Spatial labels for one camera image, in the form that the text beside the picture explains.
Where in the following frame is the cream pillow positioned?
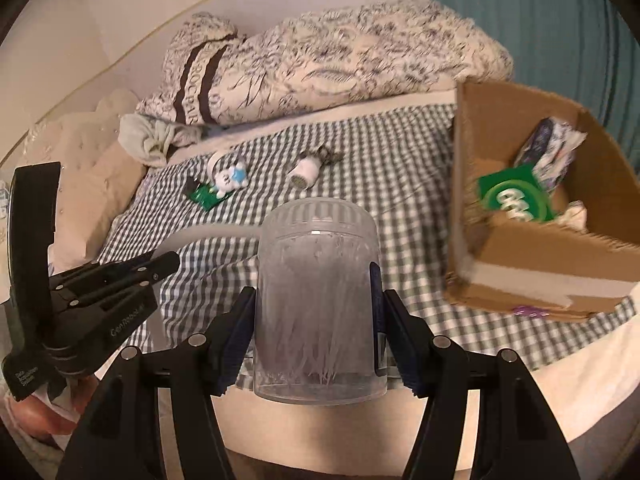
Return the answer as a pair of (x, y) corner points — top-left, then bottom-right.
(30, 90), (148, 273)

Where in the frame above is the brown cardboard box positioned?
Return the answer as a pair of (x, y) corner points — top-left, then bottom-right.
(445, 81), (640, 321)

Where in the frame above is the patterned plastic packet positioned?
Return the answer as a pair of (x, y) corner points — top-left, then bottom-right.
(517, 117), (588, 191)

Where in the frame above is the teal curtain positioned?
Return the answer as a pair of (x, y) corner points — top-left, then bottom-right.
(425, 0), (640, 131)

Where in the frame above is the white tissue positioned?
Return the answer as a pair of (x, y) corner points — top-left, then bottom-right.
(552, 200), (588, 231)

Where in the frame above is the clear plastic cotton swab jar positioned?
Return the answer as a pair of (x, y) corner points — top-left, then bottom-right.
(252, 198), (390, 403)

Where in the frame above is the white cartoon figure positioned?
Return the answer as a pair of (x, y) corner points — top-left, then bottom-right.
(207, 152), (248, 198)

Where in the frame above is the floral patterned pillow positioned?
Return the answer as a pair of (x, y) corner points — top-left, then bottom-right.
(135, 0), (516, 128)

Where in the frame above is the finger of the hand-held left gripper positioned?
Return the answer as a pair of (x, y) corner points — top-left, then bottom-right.
(52, 280), (161, 311)
(50, 251), (181, 288)

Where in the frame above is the person's left hand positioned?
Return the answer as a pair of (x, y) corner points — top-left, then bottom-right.
(10, 377), (98, 436)

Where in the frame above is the grey checkered cloth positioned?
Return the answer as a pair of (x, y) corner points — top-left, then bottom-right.
(97, 105), (640, 391)

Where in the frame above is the green sachet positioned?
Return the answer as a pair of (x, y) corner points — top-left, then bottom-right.
(192, 182), (228, 209)

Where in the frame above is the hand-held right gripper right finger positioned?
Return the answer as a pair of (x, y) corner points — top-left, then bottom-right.
(382, 290), (571, 480)

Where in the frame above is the white padded headboard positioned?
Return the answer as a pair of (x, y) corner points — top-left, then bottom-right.
(0, 0), (431, 166)

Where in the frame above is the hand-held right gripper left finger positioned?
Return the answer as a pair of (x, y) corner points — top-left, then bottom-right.
(56, 286), (257, 480)

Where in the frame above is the light green cloth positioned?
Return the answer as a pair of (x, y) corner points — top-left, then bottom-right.
(119, 114), (201, 168)

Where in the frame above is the small white bottle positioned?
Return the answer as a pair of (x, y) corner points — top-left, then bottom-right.
(287, 156), (321, 188)

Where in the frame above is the green and white box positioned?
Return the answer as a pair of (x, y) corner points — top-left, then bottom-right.
(477, 164), (558, 223)

